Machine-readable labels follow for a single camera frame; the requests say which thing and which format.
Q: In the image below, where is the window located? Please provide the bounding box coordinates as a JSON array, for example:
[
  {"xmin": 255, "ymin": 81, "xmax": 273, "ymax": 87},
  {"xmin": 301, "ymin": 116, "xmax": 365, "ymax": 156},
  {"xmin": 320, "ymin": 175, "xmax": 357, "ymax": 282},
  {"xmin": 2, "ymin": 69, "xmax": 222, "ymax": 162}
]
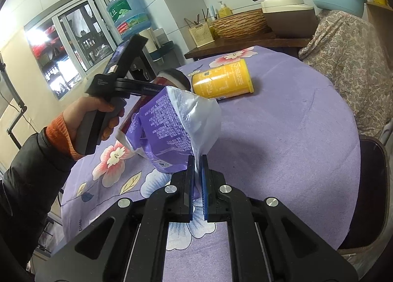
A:
[{"xmin": 24, "ymin": 0, "xmax": 121, "ymax": 100}]

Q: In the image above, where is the floral patterned cloth cover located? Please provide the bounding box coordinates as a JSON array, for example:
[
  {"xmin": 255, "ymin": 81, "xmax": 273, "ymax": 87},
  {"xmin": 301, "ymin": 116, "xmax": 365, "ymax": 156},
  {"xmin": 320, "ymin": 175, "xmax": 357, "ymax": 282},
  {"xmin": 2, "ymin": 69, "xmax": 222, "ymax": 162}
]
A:
[{"xmin": 298, "ymin": 10, "xmax": 392, "ymax": 137}]

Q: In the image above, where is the water dispenser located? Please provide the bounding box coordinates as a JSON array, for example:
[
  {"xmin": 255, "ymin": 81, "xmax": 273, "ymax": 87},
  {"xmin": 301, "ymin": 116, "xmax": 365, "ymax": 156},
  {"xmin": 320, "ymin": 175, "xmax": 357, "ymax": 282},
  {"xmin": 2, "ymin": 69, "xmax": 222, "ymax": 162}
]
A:
[{"xmin": 126, "ymin": 28, "xmax": 181, "ymax": 82}]

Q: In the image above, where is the yellow can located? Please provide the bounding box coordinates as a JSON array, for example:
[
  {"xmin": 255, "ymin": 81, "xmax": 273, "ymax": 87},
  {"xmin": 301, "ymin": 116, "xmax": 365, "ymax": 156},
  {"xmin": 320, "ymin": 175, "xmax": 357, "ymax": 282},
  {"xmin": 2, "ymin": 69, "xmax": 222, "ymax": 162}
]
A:
[{"xmin": 191, "ymin": 59, "xmax": 254, "ymax": 100}]

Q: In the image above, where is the yellow soap bottle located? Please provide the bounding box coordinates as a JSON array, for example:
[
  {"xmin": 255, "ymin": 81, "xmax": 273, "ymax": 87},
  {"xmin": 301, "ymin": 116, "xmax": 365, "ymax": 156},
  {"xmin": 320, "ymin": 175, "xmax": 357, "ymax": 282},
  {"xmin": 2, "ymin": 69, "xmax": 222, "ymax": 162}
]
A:
[{"xmin": 218, "ymin": 1, "xmax": 233, "ymax": 19}]

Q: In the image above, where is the wicker basket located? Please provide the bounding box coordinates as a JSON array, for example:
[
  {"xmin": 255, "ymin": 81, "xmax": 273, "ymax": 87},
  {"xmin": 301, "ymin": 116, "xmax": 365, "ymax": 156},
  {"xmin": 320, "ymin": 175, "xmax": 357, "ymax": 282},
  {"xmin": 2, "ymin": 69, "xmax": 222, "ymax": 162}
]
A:
[{"xmin": 212, "ymin": 9, "xmax": 272, "ymax": 40}]

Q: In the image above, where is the left forearm black sleeve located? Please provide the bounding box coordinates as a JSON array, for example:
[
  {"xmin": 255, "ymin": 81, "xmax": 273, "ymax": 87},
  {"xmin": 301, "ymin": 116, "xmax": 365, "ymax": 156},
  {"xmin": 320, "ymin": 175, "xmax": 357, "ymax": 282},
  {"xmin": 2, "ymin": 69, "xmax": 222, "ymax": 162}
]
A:
[{"xmin": 1, "ymin": 115, "xmax": 81, "ymax": 274}]

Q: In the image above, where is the blue water jug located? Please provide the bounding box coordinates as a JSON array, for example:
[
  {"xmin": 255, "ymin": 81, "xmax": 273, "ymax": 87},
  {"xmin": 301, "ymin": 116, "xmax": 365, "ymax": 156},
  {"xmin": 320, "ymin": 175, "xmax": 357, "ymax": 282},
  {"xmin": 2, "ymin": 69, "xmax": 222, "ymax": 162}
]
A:
[{"xmin": 107, "ymin": 0, "xmax": 151, "ymax": 40}]

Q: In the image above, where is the red paper cup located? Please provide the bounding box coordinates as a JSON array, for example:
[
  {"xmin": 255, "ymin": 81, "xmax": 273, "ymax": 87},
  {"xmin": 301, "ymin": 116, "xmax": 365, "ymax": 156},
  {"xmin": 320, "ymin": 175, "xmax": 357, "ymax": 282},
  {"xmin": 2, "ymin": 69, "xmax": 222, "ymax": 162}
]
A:
[{"xmin": 119, "ymin": 69, "xmax": 191, "ymax": 134}]

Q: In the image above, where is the left hand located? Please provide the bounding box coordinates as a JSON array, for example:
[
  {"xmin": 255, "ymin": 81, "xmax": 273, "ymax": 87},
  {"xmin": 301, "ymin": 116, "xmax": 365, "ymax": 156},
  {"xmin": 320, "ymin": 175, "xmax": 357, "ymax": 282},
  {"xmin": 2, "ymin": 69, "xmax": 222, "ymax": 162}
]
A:
[{"xmin": 63, "ymin": 96, "xmax": 125, "ymax": 154}]

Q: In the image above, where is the wooden cabinet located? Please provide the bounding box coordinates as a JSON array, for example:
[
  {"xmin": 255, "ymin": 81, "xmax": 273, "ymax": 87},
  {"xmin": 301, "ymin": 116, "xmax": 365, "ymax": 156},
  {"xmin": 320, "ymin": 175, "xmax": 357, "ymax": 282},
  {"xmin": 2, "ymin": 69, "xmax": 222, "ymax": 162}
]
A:
[{"xmin": 366, "ymin": 2, "xmax": 393, "ymax": 70}]

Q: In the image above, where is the beige utensil holder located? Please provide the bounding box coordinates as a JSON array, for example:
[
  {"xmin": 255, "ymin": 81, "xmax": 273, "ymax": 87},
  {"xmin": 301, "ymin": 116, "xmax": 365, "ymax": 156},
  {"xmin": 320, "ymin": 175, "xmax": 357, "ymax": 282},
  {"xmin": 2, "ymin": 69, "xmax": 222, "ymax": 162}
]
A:
[{"xmin": 184, "ymin": 9, "xmax": 214, "ymax": 48}]

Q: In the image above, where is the wooden counter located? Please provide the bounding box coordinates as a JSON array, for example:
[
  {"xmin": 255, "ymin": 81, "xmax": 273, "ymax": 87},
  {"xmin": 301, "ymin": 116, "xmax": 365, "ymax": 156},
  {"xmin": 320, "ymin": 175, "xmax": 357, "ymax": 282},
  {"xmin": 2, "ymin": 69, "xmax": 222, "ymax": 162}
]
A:
[{"xmin": 184, "ymin": 32, "xmax": 311, "ymax": 61}]

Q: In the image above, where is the black trash bin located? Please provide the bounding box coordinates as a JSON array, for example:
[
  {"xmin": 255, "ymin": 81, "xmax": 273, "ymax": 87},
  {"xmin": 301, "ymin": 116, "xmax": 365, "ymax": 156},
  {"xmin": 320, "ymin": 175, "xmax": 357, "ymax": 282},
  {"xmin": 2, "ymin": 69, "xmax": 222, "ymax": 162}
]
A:
[{"xmin": 338, "ymin": 135, "xmax": 390, "ymax": 253}]

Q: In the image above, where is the brown pot with white lid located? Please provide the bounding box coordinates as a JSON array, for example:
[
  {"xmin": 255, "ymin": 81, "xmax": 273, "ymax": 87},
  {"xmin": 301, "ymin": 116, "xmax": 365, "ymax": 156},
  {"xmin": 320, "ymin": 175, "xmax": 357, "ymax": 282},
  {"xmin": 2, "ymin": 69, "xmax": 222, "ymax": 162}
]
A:
[{"xmin": 261, "ymin": 0, "xmax": 318, "ymax": 38}]

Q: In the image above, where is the paper towel roll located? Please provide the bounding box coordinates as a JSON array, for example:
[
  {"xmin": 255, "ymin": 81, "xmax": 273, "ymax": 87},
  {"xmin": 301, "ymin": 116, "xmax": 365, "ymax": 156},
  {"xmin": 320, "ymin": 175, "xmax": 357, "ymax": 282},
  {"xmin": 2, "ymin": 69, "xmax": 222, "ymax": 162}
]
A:
[{"xmin": 139, "ymin": 28, "xmax": 161, "ymax": 54}]

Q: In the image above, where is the purple plastic bag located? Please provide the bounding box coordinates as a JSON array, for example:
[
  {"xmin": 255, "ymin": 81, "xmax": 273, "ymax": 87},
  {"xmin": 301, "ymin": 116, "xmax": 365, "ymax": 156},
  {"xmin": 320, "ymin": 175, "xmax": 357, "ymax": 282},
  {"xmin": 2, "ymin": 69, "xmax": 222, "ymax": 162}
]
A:
[{"xmin": 116, "ymin": 86, "xmax": 222, "ymax": 174}]

